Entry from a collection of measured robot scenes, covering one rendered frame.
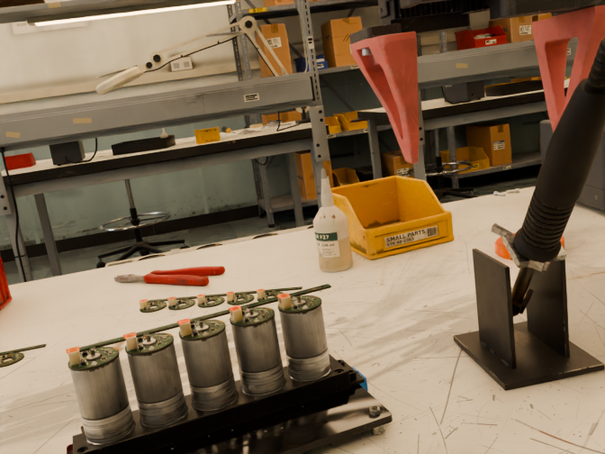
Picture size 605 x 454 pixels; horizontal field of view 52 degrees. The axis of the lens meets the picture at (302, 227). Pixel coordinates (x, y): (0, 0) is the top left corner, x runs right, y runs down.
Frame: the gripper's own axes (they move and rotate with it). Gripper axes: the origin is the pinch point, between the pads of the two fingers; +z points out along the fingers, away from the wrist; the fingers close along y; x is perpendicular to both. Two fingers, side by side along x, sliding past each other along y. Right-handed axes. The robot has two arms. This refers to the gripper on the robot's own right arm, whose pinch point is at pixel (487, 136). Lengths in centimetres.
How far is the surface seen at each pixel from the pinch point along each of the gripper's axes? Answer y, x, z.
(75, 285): 33.9, -34.0, 13.7
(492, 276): 1.4, 2.5, 7.9
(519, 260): 1.0, 5.1, 6.3
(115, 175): 57, -227, 21
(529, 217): 0.6, 5.8, 3.8
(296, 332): 13.5, 3.9, 8.5
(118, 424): 23.2, 6.1, 10.7
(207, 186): 25, -435, 60
